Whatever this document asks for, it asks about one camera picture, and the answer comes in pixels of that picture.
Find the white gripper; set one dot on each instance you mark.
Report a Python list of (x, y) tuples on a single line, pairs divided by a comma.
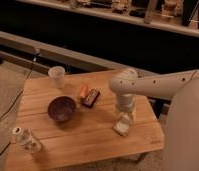
[(125, 104)]

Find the white sponge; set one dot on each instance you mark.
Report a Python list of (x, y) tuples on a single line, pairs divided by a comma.
[(123, 126)]

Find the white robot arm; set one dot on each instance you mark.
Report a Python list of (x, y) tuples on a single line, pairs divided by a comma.
[(181, 141)]

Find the dark chocolate bar packet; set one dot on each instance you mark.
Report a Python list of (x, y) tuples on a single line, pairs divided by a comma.
[(91, 98)]

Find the orange carrot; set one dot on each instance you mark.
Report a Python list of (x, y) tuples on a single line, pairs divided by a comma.
[(83, 91)]

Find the wooden table board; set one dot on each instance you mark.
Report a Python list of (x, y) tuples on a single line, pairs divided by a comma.
[(89, 136)]

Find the dark purple bowl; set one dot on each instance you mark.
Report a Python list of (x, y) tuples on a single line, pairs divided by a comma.
[(61, 109)]

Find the clear plastic bottle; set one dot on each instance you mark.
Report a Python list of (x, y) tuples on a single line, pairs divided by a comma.
[(27, 140)]

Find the cluttered background shelf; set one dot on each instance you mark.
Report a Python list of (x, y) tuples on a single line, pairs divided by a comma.
[(166, 15)]

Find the grey metal rail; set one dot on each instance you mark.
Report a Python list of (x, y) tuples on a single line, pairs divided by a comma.
[(58, 54)]

